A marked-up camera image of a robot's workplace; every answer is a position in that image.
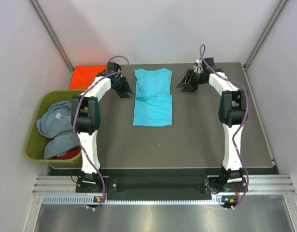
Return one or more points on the grey blue t shirt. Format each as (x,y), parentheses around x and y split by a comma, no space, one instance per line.
(56,121)
(60,146)

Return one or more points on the olive green plastic bin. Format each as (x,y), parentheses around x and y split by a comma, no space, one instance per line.
(35,143)

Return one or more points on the aluminium frame rail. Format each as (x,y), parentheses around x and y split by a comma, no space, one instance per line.
(260,116)

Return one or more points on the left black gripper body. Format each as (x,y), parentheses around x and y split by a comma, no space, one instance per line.
(121,87)

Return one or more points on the folded orange t shirt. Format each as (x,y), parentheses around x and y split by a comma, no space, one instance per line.
(84,76)

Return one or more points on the cyan t shirt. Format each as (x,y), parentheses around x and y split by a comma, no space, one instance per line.
(153,100)

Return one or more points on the slotted white cable duct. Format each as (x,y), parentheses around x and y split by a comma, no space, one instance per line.
(95,201)

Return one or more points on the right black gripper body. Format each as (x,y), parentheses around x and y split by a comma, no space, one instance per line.
(194,80)

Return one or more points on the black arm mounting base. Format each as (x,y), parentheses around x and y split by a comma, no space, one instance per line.
(202,180)

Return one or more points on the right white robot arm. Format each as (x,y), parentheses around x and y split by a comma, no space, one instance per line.
(232,113)

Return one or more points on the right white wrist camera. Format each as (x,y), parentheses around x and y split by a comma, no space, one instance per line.
(198,66)

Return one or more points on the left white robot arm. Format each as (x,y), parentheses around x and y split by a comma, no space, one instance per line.
(86,121)

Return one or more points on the red t shirt in bin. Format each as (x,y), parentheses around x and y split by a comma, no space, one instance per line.
(68,154)

